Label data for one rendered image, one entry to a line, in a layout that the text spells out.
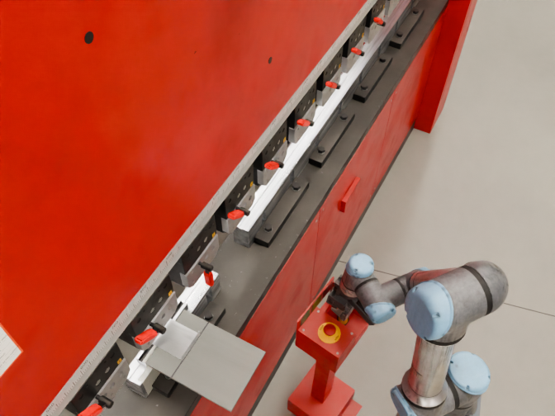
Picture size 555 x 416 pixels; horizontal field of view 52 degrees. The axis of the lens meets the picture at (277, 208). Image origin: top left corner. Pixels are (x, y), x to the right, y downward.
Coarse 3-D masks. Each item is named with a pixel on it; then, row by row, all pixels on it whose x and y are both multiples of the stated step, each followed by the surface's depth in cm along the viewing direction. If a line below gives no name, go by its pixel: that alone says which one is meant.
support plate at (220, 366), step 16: (176, 320) 159; (192, 320) 159; (208, 336) 156; (224, 336) 156; (160, 352) 153; (192, 352) 153; (208, 352) 153; (224, 352) 153; (240, 352) 153; (256, 352) 153; (160, 368) 151; (176, 368) 151; (192, 368) 151; (208, 368) 151; (224, 368) 151; (240, 368) 151; (256, 368) 151; (192, 384) 148; (208, 384) 148; (224, 384) 148; (240, 384) 148; (224, 400) 146
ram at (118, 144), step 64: (0, 0) 66; (64, 0) 75; (128, 0) 86; (192, 0) 101; (256, 0) 123; (320, 0) 157; (0, 64) 69; (64, 64) 79; (128, 64) 92; (192, 64) 110; (256, 64) 136; (0, 128) 73; (64, 128) 84; (128, 128) 99; (192, 128) 120; (256, 128) 151; (0, 192) 78; (64, 192) 90; (128, 192) 107; (192, 192) 132; (0, 256) 83; (64, 256) 97; (128, 256) 116; (0, 320) 88; (64, 320) 104; (128, 320) 127; (0, 384) 94; (64, 384) 113
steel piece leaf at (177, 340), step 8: (168, 320) 159; (168, 328) 157; (176, 328) 157; (184, 328) 157; (160, 336) 156; (168, 336) 156; (176, 336) 156; (184, 336) 156; (192, 336) 156; (160, 344) 154; (168, 344) 154; (176, 344) 154; (184, 344) 155; (192, 344) 154; (168, 352) 153; (176, 352) 153; (184, 352) 151
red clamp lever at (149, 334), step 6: (150, 324) 137; (156, 324) 137; (150, 330) 133; (156, 330) 135; (162, 330) 136; (138, 336) 130; (144, 336) 130; (150, 336) 132; (138, 342) 129; (144, 342) 129
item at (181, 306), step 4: (180, 300) 163; (180, 304) 163; (184, 304) 162; (180, 308) 161; (184, 308) 162; (176, 312) 162; (180, 312) 161; (172, 316) 161; (176, 316) 160; (152, 344) 156; (148, 348) 155; (140, 352) 153; (144, 352) 154; (148, 352) 153; (140, 356) 153; (144, 356) 154; (140, 360) 153; (144, 364) 153
